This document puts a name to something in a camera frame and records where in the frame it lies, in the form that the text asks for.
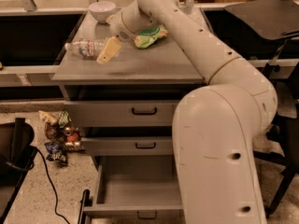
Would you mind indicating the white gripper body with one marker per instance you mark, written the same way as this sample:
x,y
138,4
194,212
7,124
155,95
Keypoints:
x,y
118,26

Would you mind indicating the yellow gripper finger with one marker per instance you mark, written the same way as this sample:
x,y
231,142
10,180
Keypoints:
x,y
110,49

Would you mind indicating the clear plastic water bottle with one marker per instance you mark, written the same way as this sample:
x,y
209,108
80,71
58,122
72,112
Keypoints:
x,y
86,47

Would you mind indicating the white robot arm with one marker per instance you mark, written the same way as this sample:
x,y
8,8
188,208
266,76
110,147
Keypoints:
x,y
213,126

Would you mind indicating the grey drawer cabinet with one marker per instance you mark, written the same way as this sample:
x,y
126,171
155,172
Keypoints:
x,y
163,63

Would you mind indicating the grey top drawer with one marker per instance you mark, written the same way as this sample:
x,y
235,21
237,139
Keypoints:
x,y
126,105

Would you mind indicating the grey drawer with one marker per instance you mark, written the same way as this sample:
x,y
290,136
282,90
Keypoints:
x,y
128,141
145,187
126,105

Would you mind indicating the grey middle drawer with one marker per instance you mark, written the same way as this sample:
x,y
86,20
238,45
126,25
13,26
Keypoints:
x,y
128,141

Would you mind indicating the grey bottom drawer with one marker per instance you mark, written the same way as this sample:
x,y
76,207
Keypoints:
x,y
145,187

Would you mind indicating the white ceramic bowl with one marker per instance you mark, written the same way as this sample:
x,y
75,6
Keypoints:
x,y
102,10

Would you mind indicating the green snack bag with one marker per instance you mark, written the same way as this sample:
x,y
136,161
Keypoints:
x,y
148,37

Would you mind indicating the pile of snack packets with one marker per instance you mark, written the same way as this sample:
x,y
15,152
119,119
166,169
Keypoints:
x,y
63,136

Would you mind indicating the black office chair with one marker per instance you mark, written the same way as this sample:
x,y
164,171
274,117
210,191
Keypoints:
x,y
277,21

